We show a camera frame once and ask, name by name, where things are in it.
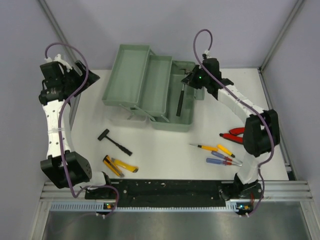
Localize aluminium frame rail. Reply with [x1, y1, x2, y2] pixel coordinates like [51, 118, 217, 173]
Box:
[40, 180, 313, 202]

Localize blue screwdriver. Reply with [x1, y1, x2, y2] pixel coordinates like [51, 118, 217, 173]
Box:
[206, 157, 242, 167]
[211, 151, 242, 164]

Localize green toolbox with clear lid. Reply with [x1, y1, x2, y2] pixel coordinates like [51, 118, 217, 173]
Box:
[102, 44, 205, 133]

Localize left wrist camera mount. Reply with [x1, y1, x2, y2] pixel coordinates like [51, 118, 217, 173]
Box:
[44, 53, 72, 72]

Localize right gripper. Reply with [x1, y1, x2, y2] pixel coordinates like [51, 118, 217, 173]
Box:
[182, 65, 210, 90]

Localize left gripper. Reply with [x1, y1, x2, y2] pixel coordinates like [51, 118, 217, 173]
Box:
[60, 60, 99, 97]

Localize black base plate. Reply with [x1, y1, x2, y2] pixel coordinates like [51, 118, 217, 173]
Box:
[84, 178, 266, 208]

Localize red handled pliers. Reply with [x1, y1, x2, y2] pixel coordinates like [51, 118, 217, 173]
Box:
[219, 127, 245, 145]

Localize orange handled screwdriver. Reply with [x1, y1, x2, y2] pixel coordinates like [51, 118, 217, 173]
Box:
[190, 143, 218, 152]

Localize small black handled hammer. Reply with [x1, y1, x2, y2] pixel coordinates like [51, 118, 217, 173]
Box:
[176, 74, 188, 117]

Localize yellow black utility knife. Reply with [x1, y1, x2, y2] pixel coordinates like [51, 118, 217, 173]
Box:
[102, 155, 125, 178]

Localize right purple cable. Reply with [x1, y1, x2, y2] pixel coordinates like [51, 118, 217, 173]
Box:
[193, 29, 276, 217]

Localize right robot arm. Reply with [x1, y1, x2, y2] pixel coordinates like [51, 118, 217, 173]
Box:
[182, 54, 280, 198]

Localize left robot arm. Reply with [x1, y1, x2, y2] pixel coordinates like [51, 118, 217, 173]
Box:
[38, 55, 114, 199]

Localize black rubber mallet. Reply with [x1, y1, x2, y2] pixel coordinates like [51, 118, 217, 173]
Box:
[97, 129, 133, 156]

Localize yellow handled screwdriver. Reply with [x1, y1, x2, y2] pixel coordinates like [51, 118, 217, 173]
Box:
[216, 144, 236, 158]

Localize blue screwdriver lower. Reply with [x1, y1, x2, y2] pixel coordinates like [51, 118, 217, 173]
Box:
[206, 157, 242, 167]

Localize blue screwdriver upper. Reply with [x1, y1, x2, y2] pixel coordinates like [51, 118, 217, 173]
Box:
[211, 151, 242, 164]

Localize white cable duct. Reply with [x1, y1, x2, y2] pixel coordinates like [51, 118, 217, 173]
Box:
[50, 201, 249, 212]

